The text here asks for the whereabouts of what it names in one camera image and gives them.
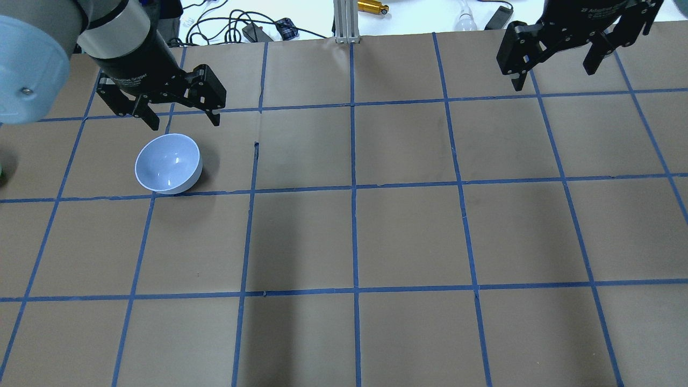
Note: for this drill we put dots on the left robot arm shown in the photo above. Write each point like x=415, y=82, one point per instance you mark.
x=39, y=37

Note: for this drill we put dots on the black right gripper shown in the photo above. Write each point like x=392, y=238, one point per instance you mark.
x=583, y=19

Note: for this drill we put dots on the gold cylinder tool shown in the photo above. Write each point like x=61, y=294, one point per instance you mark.
x=373, y=7

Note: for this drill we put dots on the white light bulb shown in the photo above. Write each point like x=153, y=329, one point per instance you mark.
x=465, y=20

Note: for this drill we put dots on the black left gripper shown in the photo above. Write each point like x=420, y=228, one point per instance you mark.
x=136, y=65

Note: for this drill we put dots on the black power adapter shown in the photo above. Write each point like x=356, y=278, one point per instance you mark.
x=254, y=33

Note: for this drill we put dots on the blue bowl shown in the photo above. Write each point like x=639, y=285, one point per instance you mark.
x=169, y=165

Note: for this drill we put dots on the aluminium frame post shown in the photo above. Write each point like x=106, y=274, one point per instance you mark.
x=346, y=22

